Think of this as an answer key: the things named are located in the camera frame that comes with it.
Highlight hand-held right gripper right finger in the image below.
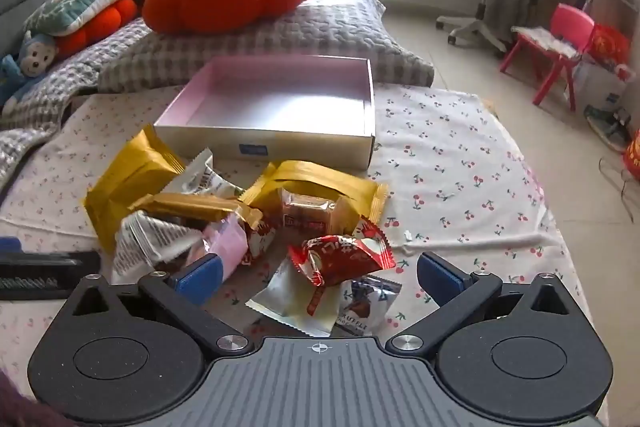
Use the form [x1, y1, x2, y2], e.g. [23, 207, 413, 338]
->
[390, 252, 573, 353]

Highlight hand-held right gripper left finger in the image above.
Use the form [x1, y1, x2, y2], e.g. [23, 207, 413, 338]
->
[67, 252, 251, 356]

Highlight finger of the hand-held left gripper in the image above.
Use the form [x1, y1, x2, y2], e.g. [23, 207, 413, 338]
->
[65, 252, 102, 298]

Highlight pink snack packet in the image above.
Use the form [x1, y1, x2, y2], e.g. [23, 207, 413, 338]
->
[202, 213, 249, 283]

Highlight white newsprint snack packet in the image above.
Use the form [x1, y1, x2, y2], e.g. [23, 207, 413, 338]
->
[111, 209, 206, 285]

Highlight gold snack stick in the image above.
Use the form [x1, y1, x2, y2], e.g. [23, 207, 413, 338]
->
[131, 193, 264, 230]

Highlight small red white snack packet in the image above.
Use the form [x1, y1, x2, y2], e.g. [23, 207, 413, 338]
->
[240, 222, 278, 265]

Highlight silver blue chocolate packet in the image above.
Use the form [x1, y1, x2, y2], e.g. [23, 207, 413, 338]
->
[337, 277, 402, 337]

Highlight plain white snack packet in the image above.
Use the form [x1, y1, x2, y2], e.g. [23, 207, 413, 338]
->
[245, 257, 343, 338]

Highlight plain gold snack packet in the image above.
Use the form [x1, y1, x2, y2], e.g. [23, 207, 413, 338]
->
[84, 125, 186, 253]

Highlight gold snack packet with fold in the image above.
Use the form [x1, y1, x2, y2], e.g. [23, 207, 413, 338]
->
[239, 160, 390, 253]

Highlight pink cardboard box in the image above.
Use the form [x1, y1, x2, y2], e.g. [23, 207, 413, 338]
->
[153, 55, 376, 169]

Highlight cherry print bed sheet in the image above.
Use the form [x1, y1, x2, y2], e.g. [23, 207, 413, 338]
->
[0, 82, 608, 427]

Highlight white printed snack packet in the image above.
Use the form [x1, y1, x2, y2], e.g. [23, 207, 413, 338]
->
[172, 148, 246, 200]

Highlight clear wrapped brown biscuit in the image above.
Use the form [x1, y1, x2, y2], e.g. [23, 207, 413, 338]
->
[280, 189, 338, 233]

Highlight blue monkey plush toy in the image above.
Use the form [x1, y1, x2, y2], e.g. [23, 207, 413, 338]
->
[0, 32, 58, 115]

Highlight dark shoes on floor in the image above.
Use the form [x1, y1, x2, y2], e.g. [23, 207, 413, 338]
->
[585, 104, 631, 152]

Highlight large red gift bag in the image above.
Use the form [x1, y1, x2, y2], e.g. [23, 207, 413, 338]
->
[622, 127, 640, 180]

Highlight small orange pumpkin pillow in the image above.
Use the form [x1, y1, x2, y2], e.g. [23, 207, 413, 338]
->
[54, 0, 138, 58]

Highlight white paper bag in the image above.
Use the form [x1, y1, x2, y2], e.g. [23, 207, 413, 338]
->
[570, 62, 636, 118]

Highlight grey checkered pillow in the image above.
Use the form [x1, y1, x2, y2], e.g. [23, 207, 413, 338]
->
[97, 0, 435, 94]

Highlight pink plastic child chair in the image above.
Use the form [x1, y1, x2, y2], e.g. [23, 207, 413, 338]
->
[500, 3, 596, 112]

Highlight small red gift bag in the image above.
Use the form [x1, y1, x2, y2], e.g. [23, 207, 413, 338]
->
[585, 24, 631, 68]

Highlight black floor cable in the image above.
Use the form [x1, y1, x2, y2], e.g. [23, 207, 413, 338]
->
[597, 157, 640, 228]

